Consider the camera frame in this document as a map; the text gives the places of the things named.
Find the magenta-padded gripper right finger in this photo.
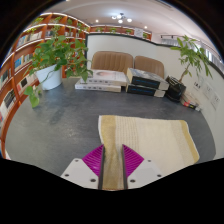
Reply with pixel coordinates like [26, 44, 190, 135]
[121, 144, 164, 190]

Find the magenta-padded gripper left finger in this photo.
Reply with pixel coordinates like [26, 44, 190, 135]
[60, 144, 106, 190]

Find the beige striped towel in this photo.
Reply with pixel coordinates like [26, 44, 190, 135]
[97, 114, 201, 192]

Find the red and black book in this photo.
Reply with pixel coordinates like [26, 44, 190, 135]
[180, 100, 202, 113]

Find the dark thick book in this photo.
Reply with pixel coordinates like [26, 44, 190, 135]
[125, 83, 167, 98]

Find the tan cover book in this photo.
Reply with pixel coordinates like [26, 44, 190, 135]
[182, 91, 202, 107]

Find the small tree in black pot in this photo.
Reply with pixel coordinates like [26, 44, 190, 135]
[165, 34, 213, 103]

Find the white flat book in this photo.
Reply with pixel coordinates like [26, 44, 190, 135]
[74, 79, 122, 93]

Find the dark book with picture cover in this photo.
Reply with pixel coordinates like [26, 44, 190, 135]
[126, 67, 170, 91]

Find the leafy plant in white pot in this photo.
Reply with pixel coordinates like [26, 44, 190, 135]
[23, 34, 94, 109]

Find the white picture-cover book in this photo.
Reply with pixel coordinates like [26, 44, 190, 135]
[87, 68, 129, 87]

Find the white leaning card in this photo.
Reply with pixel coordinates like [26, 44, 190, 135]
[193, 74, 204, 93]

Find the tan upholstered chair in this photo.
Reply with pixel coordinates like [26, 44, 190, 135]
[90, 50, 135, 75]
[133, 55, 165, 79]

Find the orange wooden bookshelf unit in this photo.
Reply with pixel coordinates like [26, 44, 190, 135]
[0, 12, 91, 158]

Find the ceiling lamp cluster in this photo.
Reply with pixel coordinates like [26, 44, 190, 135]
[111, 12, 133, 24]

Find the white wall socket panel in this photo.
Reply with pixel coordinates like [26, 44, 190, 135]
[209, 93, 222, 111]
[201, 83, 214, 101]

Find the orange wall shelf with plants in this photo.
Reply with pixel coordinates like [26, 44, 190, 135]
[89, 23, 153, 41]

